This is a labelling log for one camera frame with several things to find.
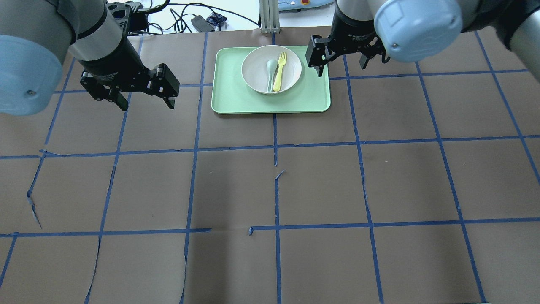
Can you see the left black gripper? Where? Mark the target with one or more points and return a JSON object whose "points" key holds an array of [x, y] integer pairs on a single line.
{"points": [[113, 60]]}

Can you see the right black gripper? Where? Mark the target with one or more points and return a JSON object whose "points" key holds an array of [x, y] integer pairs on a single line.
{"points": [[353, 30]]}

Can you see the yellow plastic fork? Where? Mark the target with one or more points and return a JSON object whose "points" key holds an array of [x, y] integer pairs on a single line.
{"points": [[282, 59]]}

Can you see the pale green plastic spoon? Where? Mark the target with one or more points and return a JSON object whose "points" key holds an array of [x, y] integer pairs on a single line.
{"points": [[271, 66]]}

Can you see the white round plate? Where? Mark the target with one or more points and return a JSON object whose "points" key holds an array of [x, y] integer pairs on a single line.
{"points": [[254, 72]]}

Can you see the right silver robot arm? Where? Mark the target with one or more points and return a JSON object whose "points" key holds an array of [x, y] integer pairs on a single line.
{"points": [[412, 30]]}

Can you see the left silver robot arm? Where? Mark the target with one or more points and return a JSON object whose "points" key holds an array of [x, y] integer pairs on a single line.
{"points": [[36, 36]]}

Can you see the light green tray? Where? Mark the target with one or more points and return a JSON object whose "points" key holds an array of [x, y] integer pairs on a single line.
{"points": [[231, 95]]}

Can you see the black power adapter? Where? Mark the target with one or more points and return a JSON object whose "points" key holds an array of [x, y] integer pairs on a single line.
{"points": [[201, 25]]}

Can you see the aluminium frame post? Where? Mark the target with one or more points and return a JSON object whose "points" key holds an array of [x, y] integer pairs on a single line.
{"points": [[268, 13]]}

